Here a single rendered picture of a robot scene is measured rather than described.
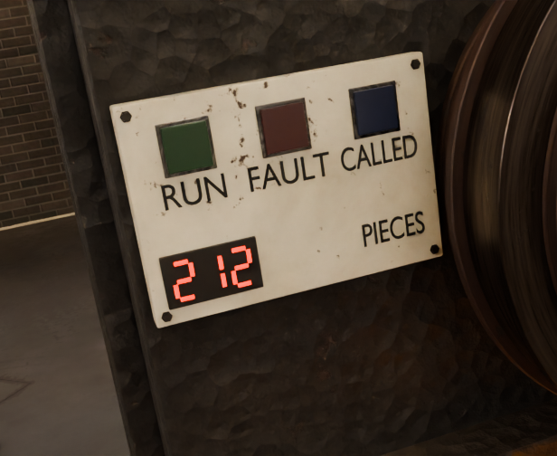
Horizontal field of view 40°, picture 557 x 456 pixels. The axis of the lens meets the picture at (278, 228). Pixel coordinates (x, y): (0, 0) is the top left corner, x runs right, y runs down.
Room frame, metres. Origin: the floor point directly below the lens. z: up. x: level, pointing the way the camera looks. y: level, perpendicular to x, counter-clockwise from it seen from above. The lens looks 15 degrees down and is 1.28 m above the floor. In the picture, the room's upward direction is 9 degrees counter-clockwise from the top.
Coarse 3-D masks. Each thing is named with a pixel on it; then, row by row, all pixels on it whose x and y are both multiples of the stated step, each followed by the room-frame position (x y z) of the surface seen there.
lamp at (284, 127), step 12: (276, 108) 0.60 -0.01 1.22; (288, 108) 0.60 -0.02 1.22; (300, 108) 0.61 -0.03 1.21; (264, 120) 0.60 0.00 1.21; (276, 120) 0.60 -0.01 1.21; (288, 120) 0.60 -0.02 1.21; (300, 120) 0.61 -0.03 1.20; (264, 132) 0.60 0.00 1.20; (276, 132) 0.60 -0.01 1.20; (288, 132) 0.60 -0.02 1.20; (300, 132) 0.61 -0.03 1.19; (276, 144) 0.60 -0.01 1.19; (288, 144) 0.60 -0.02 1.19; (300, 144) 0.60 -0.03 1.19
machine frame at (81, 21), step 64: (64, 0) 0.67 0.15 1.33; (128, 0) 0.60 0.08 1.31; (192, 0) 0.61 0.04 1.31; (256, 0) 0.63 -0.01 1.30; (320, 0) 0.64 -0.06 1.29; (384, 0) 0.66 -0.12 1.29; (448, 0) 0.67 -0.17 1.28; (64, 64) 0.67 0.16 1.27; (128, 64) 0.60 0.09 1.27; (192, 64) 0.61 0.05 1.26; (256, 64) 0.62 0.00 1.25; (320, 64) 0.64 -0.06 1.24; (448, 64) 0.67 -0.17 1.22; (64, 128) 0.66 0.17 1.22; (128, 256) 0.59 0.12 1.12; (448, 256) 0.66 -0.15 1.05; (128, 320) 0.67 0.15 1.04; (192, 320) 0.60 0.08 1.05; (256, 320) 0.61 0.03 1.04; (320, 320) 0.63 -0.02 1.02; (384, 320) 0.65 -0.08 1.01; (448, 320) 0.66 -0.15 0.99; (128, 384) 0.66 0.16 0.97; (192, 384) 0.60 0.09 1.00; (256, 384) 0.61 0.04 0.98; (320, 384) 0.63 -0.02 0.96; (384, 384) 0.64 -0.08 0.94; (448, 384) 0.66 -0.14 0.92; (512, 384) 0.68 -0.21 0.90; (128, 448) 1.09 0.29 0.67; (192, 448) 0.59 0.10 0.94; (256, 448) 0.61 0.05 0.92; (320, 448) 0.62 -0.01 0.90; (384, 448) 0.64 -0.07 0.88; (448, 448) 0.63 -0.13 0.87; (512, 448) 0.62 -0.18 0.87
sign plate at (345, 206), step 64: (384, 64) 0.63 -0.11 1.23; (128, 128) 0.58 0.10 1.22; (256, 128) 0.60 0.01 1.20; (320, 128) 0.62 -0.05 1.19; (128, 192) 0.57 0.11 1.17; (192, 192) 0.59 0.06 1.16; (256, 192) 0.60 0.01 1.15; (320, 192) 0.61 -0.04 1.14; (384, 192) 0.63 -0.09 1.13; (192, 256) 0.58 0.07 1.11; (256, 256) 0.59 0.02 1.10; (320, 256) 0.61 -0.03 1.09; (384, 256) 0.63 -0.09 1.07
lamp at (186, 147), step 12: (204, 120) 0.59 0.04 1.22; (168, 132) 0.58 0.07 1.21; (180, 132) 0.58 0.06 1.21; (192, 132) 0.58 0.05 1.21; (204, 132) 0.59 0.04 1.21; (168, 144) 0.58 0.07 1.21; (180, 144) 0.58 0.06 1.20; (192, 144) 0.58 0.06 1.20; (204, 144) 0.58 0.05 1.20; (168, 156) 0.58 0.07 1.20; (180, 156) 0.58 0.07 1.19; (192, 156) 0.58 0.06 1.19; (204, 156) 0.58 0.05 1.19; (168, 168) 0.58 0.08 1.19; (180, 168) 0.58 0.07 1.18; (192, 168) 0.58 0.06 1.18
